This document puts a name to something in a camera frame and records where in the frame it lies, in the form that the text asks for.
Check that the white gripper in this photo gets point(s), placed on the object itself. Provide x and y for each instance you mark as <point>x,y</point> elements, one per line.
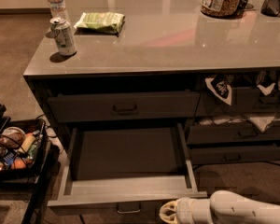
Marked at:
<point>187,209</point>

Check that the grey drawer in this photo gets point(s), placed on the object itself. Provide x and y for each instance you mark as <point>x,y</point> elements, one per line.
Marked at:
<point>217,155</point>
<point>125,170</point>
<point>243,100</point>
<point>241,132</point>
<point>120,106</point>

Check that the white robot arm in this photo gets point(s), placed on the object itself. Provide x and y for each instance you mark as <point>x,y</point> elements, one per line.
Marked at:
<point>222,207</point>

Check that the white packet in drawer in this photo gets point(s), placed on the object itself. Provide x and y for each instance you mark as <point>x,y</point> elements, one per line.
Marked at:
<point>220,120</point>

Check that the black white snack bag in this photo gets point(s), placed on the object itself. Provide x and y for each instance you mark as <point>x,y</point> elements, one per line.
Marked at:
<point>220,87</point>

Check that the black tray stand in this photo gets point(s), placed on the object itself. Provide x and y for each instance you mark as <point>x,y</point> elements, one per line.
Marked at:
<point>32,190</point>

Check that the grey counter cabinet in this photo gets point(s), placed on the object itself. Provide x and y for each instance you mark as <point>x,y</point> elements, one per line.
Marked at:
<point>164,45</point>

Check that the black basket of groceries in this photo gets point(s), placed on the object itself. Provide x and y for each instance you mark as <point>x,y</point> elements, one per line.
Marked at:
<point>22,148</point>

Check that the green chip bag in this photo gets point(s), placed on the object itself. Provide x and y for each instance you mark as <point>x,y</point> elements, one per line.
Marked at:
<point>105,22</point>

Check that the silver green soda can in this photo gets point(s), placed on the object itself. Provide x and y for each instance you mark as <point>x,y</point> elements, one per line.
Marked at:
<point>63,36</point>

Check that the clear plastic water bottle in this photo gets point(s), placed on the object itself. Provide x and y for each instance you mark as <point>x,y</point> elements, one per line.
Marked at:
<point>58,9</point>

